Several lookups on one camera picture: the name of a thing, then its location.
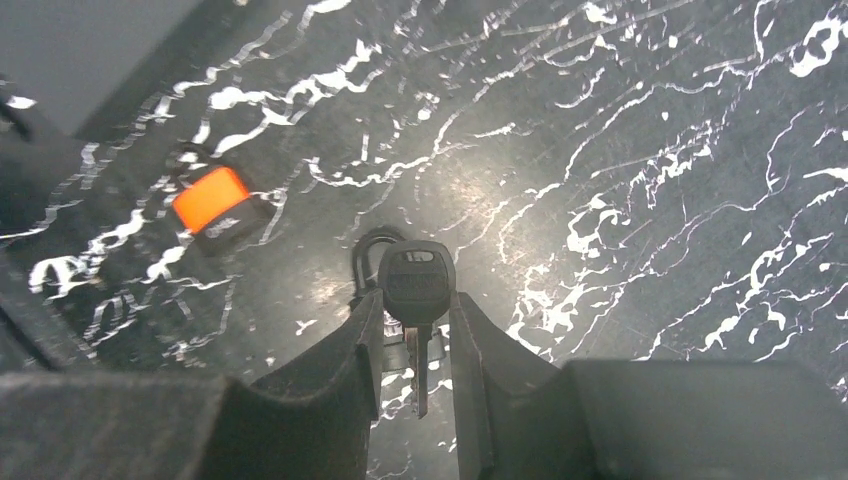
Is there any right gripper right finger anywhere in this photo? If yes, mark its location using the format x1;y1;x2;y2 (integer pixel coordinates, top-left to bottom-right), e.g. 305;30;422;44
449;292;577;479

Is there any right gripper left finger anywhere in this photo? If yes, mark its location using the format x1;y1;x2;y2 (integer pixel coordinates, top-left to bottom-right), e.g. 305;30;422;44
251;291;384;479

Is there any black head key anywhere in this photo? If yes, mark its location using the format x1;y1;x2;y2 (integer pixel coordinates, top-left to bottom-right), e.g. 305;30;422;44
378;240;456;418

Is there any orange and black padlock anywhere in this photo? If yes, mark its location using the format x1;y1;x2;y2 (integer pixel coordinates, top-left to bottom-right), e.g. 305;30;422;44
168;141;272;256

